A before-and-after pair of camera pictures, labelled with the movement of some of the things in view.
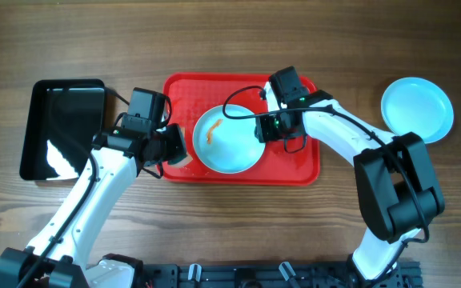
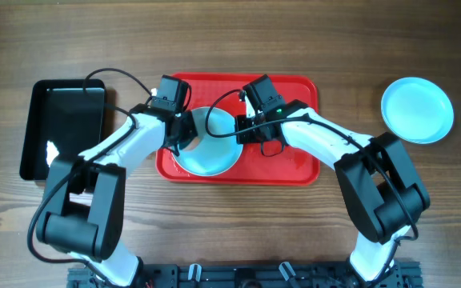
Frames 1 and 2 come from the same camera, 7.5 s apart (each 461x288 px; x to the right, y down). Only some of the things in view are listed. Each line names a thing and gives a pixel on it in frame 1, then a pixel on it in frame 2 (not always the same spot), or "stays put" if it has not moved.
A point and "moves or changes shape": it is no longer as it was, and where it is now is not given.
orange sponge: (189, 158) → (194, 144)
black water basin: (62, 118) stays put
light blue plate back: (419, 106) stays put
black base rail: (408, 274) stays put
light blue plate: (227, 146) moves or changes shape
